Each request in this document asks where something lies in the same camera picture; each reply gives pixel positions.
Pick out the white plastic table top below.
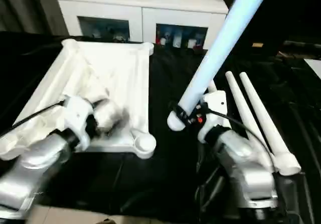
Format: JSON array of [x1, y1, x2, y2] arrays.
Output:
[[0, 38, 156, 161]]

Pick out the white plastic table leg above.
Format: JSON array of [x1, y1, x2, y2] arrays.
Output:
[[167, 0, 274, 132], [239, 72, 301, 176], [208, 79, 219, 94], [225, 71, 276, 171]]

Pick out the black mat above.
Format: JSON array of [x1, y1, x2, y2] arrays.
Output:
[[0, 30, 321, 224]]

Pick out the white cabinet with glass doors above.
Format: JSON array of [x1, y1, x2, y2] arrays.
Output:
[[55, 0, 229, 49]]

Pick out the black bar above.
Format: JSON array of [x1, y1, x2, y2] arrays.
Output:
[[283, 40, 321, 56]]

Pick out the white board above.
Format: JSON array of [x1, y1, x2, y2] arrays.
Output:
[[303, 58, 321, 80]]

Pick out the grey curtain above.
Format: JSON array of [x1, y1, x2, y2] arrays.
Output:
[[0, 0, 70, 35]]

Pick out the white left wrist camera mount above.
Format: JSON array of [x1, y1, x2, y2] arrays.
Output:
[[61, 95, 95, 151]]

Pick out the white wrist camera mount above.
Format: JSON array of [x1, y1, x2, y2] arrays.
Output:
[[198, 90, 228, 144], [61, 95, 95, 151]]

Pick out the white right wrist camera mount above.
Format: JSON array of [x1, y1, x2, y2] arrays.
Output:
[[198, 90, 228, 144]]

